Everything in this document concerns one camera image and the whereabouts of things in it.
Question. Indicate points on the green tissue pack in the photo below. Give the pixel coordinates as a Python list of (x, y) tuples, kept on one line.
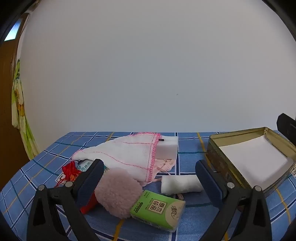
[(157, 208)]

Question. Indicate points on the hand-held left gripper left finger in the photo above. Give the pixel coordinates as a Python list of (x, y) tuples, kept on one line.
[(89, 183)]

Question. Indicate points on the white paper liner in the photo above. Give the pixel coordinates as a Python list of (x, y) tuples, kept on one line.
[(254, 162)]

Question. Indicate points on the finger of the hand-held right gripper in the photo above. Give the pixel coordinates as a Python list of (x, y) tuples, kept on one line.
[(289, 129)]

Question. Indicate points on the wooden door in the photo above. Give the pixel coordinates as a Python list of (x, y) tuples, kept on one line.
[(5, 92)]

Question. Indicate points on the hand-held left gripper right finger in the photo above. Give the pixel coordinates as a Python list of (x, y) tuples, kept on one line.
[(208, 183)]

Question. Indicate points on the white sponge with black strip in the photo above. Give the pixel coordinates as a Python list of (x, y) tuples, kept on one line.
[(167, 148)]

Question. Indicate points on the white cloth with pink trim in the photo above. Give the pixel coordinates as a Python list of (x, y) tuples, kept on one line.
[(129, 153)]

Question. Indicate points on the gold tin box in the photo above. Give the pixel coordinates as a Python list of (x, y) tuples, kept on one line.
[(219, 162)]

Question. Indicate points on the white gauze roll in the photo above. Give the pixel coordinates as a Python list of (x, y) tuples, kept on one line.
[(180, 184)]

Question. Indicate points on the green printed wall poster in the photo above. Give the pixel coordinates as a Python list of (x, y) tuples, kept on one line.
[(19, 104)]

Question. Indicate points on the cotton swab pack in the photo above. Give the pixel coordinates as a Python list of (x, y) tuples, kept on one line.
[(84, 165)]

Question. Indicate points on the transom window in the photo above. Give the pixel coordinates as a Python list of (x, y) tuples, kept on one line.
[(12, 31)]

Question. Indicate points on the white printed sheet label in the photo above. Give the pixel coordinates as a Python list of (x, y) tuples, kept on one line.
[(60, 180)]

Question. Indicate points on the blue plaid bedsheet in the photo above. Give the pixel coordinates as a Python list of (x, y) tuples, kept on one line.
[(189, 148)]

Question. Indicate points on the pale pink fabric garment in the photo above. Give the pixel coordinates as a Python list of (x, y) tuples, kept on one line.
[(165, 165)]

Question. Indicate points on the pink fluffy puff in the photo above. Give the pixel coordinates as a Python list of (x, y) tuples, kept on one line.
[(118, 192)]

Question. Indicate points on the red tassel knot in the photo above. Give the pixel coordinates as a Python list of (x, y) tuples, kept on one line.
[(71, 172)]

